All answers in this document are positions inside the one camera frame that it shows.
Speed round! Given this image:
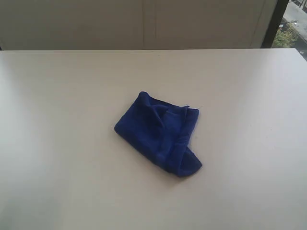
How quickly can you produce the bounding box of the blue microfiber towel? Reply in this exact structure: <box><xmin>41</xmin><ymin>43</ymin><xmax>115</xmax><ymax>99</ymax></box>
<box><xmin>114</xmin><ymin>92</ymin><xmax>202</xmax><ymax>177</ymax></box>

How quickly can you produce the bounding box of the green tree outside window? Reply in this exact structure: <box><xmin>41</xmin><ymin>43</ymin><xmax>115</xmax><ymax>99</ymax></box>
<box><xmin>272</xmin><ymin>23</ymin><xmax>298</xmax><ymax>48</ymax></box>

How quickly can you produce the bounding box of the black window frame post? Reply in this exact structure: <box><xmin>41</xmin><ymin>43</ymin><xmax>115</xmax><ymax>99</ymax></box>
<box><xmin>261</xmin><ymin>0</ymin><xmax>289</xmax><ymax>48</ymax></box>

